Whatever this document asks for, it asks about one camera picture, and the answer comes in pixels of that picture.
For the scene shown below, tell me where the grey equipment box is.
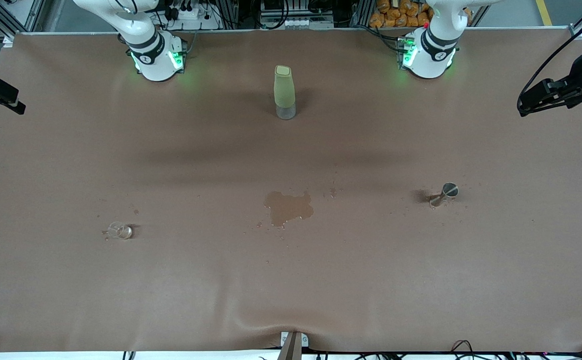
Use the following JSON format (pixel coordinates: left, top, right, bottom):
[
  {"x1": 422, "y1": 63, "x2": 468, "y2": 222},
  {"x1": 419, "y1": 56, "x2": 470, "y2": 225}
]
[{"x1": 260, "y1": 0, "x2": 335, "y2": 30}]

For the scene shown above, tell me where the steel double jigger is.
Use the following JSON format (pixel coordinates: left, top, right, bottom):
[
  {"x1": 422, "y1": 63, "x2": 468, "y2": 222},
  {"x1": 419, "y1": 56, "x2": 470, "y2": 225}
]
[{"x1": 429, "y1": 182, "x2": 459, "y2": 209}]

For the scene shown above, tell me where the black cable loop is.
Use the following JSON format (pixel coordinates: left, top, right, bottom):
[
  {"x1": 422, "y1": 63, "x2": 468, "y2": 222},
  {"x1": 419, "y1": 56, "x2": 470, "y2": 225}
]
[{"x1": 451, "y1": 340, "x2": 476, "y2": 357}]

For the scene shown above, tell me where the olive sleeved glass bottle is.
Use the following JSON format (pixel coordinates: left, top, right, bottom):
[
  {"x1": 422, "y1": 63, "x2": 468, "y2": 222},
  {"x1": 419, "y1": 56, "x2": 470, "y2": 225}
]
[{"x1": 274, "y1": 65, "x2": 297, "y2": 121}]

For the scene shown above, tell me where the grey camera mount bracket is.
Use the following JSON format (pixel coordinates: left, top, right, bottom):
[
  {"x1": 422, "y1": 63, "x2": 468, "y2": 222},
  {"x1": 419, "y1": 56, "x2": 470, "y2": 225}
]
[{"x1": 280, "y1": 331, "x2": 309, "y2": 360}]

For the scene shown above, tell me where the brown table mat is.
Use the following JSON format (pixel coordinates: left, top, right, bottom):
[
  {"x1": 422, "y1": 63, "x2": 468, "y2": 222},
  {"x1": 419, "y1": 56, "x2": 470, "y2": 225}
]
[{"x1": 0, "y1": 29, "x2": 582, "y2": 353}]

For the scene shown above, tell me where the white power strip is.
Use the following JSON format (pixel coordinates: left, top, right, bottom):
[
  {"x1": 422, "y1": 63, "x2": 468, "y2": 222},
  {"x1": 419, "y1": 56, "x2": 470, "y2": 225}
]
[{"x1": 163, "y1": 2, "x2": 221, "y2": 31}]

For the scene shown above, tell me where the orange snack bag pile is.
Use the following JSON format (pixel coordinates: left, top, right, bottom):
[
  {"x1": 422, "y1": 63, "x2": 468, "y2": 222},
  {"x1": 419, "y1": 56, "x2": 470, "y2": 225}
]
[{"x1": 369, "y1": 0, "x2": 431, "y2": 29}]

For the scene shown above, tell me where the spilled liquid puddle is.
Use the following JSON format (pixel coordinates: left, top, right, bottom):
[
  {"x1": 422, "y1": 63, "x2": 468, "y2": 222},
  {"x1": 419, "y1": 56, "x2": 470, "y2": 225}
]
[{"x1": 264, "y1": 191, "x2": 315, "y2": 229}]

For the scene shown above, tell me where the clear glass beaker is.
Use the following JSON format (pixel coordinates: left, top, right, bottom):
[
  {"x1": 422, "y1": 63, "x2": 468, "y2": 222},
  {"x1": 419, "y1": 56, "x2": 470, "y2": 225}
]
[{"x1": 108, "y1": 221, "x2": 133, "y2": 241}]

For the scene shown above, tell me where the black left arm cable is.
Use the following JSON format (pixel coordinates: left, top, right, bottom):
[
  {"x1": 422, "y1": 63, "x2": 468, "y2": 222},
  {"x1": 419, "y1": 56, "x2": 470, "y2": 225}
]
[{"x1": 517, "y1": 0, "x2": 582, "y2": 117}]

